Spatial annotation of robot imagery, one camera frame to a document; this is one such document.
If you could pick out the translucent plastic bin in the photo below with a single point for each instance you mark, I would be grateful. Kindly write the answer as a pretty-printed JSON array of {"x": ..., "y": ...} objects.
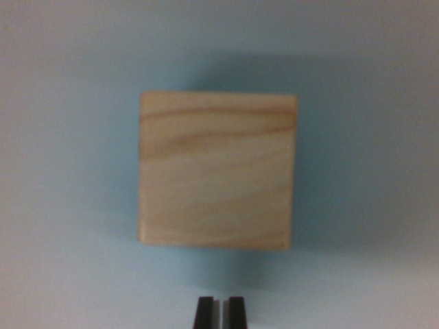
[{"x": 360, "y": 171}]

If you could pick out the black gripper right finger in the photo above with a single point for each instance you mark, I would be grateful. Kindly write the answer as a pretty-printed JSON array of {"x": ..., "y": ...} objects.
[{"x": 236, "y": 313}]

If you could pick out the wooden cube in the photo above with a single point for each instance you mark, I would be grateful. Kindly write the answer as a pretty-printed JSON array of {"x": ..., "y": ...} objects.
[{"x": 216, "y": 171}]

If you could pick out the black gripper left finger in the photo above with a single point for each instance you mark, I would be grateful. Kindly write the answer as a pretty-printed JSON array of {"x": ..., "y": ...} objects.
[{"x": 205, "y": 313}]

